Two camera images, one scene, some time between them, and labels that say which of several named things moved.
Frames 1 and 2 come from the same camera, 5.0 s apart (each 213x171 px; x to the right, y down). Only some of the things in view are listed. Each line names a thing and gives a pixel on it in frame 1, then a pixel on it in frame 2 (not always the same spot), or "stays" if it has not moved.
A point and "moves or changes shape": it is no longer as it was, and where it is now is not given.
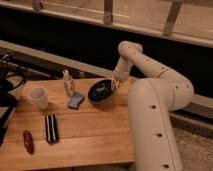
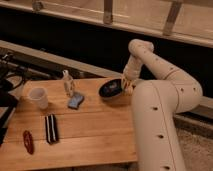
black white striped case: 52,135 stays
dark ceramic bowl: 100,90 moves or changes shape
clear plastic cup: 39,96 stays
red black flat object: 28,141 stays
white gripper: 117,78 to 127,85
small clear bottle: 68,84 stays
